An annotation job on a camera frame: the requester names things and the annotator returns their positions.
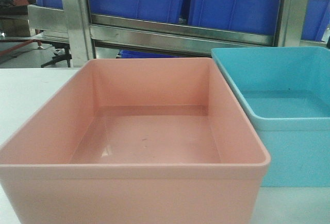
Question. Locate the pink plastic box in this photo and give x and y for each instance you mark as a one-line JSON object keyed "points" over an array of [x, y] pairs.
{"points": [[137, 141]]}

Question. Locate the light blue plastic box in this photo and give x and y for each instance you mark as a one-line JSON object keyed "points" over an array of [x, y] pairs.
{"points": [[284, 91]]}

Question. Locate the blue bin on lower shelf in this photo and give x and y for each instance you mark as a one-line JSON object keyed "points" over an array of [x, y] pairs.
{"points": [[138, 54]]}

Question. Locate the stainless steel shelf rack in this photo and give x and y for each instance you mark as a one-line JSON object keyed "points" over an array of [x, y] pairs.
{"points": [[74, 24]]}

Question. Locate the black mesh office chair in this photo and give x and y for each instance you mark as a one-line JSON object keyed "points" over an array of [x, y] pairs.
{"points": [[59, 56]]}

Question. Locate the red metal frame table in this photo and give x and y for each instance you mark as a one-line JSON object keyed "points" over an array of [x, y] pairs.
{"points": [[15, 29]]}

